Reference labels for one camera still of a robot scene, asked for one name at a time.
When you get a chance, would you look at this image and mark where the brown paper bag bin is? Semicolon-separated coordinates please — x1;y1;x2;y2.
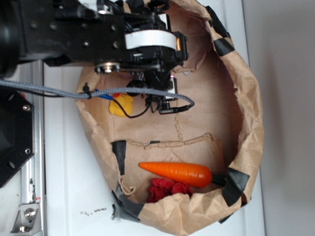
76;0;264;236

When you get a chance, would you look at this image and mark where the orange toy carrot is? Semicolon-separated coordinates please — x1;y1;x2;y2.
138;162;226;188

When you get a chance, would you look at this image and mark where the red cloth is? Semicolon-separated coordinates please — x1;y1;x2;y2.
148;178;193;203

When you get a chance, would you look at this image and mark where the yellow rubber duck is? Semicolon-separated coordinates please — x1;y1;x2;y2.
108;93;134;117

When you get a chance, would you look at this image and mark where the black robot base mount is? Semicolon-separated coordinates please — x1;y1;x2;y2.
0;88;33;188

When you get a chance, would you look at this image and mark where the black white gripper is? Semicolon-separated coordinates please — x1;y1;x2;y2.
95;0;189;114

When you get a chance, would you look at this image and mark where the aluminium frame rail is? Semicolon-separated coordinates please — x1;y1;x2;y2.
19;61;47;236

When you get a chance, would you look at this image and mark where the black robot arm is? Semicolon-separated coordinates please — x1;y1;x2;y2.
0;0;194;114

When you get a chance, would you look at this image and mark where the metal corner bracket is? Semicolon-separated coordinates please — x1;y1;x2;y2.
10;203;41;236

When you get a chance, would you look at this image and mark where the grey braided cable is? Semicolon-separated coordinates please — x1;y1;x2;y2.
0;79;195;108

